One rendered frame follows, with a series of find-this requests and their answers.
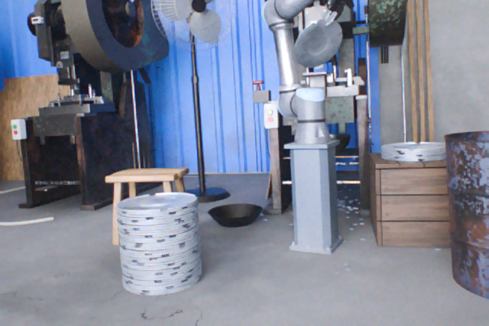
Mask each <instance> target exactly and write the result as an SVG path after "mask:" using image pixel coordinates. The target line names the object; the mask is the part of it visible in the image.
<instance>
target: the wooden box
mask: <svg viewBox="0 0 489 326"><path fill-rule="evenodd" d="M369 178H370V202H371V223H372V227H373V229H374V237H375V240H376V243H377V246H378V247H381V241H382V247H451V234H450V233H449V227H450V220H449V194H448V186H447V185H446V184H445V183H446V181H447V167H446V159H444V160H431V161H422V160H420V161H396V160H386V159H384V158H382V153H369Z"/></svg>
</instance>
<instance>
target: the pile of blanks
mask: <svg viewBox="0 0 489 326"><path fill-rule="evenodd" d="M197 205H198V202H197V200H196V202H194V203H192V204H191V205H187V206H185V207H182V208H176V209H172V210H167V211H156V212H126V211H120V210H118V209H117V207H116V210H117V212H116V213H117V219H116V222H117V224H118V228H117V231H118V238H119V243H118V245H119V248H120V249H119V250H120V252H121V267H122V275H123V284H124V287H125V289H127V290H128V291H129V292H132V293H134V294H138V295H166V294H170V293H174V292H179V291H181V290H184V289H187V288H189V287H190V286H193V285H195V284H196V283H197V282H198V280H200V279H201V277H202V263H201V262H202V259H201V256H200V252H201V250H200V242H199V222H198V220H199V216H198V206H197Z"/></svg>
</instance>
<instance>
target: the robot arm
mask: <svg viewBox="0 0 489 326"><path fill-rule="evenodd" d="M313 1H314V0H267V1H266V2H265V3H264V5H263V8H262V11H261V14H262V15H263V19H264V21H265V22H267V24H268V26H269V30H270V31H272V32H273V33H274V42H275V47H276V52H277V61H278V66H279V71H280V80H281V85H282V86H281V88H280V90H279V93H280V97H279V98H278V100H277V108H278V111H279V112H280V113H281V114H282V115H283V116H284V117H286V118H298V128H297V130H296V136H295V144H324V143H329V142H331V137H330V134H329V131H328V128H327V126H326V123H325V93H324V90H323V89H318V88H305V86H304V85H302V84H301V83H300V74H299V69H298V63H297V58H296V48H295V43H294V38H293V27H294V26H295V20H294V17H296V16H297V15H298V14H299V13H300V12H301V11H303V10H304V9H305V8H306V7H307V6H308V5H309V4H311V3H312V2H313ZM324 1H325V0H323V2H322V3H323V4H325V6H327V9H326V11H324V12H322V13H321V16H322V17H324V18H325V21H327V23H326V24H325V25H326V26H327V25H329V24H331V23H332V22H333V21H335V20H336V19H337V18H339V17H340V15H341V14H342V11H343V10H344V9H343V8H344V6H345V5H346V6H347V7H348V8H350V9H352V8H353V7H354V6H355V5H354V3H353V1H352V0H326V1H325V2H324Z"/></svg>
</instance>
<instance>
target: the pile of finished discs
mask: <svg viewBox="0 0 489 326"><path fill-rule="evenodd" d="M381 149H382V152H381V153H382V158H384V159H386V160H396V161H420V160H422V161H431V160H444V159H446V154H445V143H434V142H420V144H415V143H414V142H411V143H397V144H386V145H383V146H382V147H381Z"/></svg>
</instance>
